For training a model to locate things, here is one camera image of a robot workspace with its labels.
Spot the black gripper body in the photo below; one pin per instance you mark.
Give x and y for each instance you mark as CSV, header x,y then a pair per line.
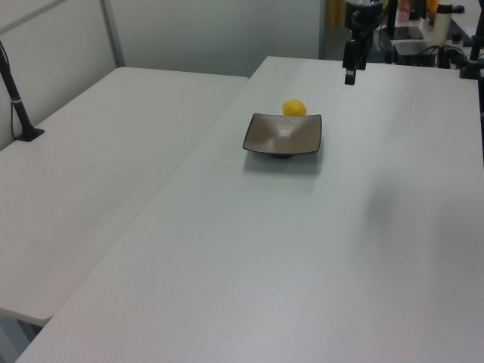
x,y
363,19

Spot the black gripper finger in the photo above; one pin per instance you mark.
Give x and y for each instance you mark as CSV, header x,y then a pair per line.
x,y
363,53
349,64

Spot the yellow potato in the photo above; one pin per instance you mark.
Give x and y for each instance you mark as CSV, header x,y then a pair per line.
x,y
294,107

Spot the square brown ceramic plate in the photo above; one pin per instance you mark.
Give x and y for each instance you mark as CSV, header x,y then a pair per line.
x,y
281,134

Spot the black vertical bar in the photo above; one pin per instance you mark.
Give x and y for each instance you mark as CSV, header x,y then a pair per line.
x,y
391,26

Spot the pink box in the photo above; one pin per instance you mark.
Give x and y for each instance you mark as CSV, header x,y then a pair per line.
x,y
404,10

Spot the dark flat screen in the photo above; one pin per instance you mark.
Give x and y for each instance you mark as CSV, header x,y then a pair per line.
x,y
408,33

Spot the black electronics box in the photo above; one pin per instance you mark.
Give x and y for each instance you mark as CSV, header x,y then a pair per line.
x,y
414,53

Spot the cream white cylinder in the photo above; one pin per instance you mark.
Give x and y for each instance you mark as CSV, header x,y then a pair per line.
x,y
441,26

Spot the black pole with base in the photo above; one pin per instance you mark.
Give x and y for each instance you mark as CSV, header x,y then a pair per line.
x,y
17,106

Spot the grey partition post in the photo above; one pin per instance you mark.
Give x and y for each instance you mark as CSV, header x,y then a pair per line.
x,y
322,30
112,34

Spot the black camera stand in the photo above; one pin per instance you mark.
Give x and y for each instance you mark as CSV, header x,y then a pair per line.
x,y
474,53

